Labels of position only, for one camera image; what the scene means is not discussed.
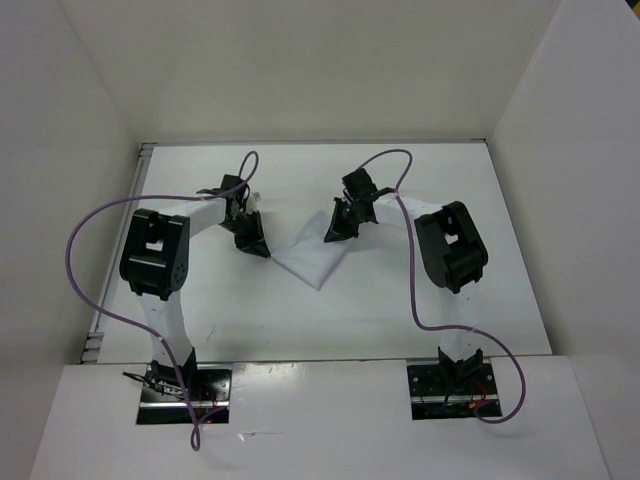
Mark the white skirt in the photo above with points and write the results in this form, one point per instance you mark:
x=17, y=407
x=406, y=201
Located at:
x=308, y=256

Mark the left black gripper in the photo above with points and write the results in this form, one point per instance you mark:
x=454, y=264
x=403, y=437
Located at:
x=254, y=242

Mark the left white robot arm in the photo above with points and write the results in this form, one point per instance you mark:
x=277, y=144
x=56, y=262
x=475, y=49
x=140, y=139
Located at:
x=155, y=264

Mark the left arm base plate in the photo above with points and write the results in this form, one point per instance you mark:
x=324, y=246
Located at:
x=162, y=402

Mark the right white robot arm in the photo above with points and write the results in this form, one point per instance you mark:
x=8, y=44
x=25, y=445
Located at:
x=443, y=238

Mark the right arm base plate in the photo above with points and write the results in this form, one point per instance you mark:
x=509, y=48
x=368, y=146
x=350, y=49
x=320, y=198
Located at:
x=433, y=398

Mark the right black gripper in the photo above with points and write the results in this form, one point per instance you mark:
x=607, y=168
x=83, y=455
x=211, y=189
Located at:
x=339, y=230

